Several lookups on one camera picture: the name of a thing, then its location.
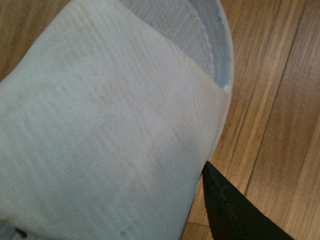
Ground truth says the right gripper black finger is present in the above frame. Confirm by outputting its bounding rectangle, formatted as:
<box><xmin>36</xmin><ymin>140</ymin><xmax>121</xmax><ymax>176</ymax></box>
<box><xmin>202</xmin><ymin>161</ymin><xmax>292</xmax><ymax>240</ymax></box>

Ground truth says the light blue slipper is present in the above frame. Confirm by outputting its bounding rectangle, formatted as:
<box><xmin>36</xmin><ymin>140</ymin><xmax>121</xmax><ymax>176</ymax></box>
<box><xmin>0</xmin><ymin>0</ymin><xmax>234</xmax><ymax>240</ymax></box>

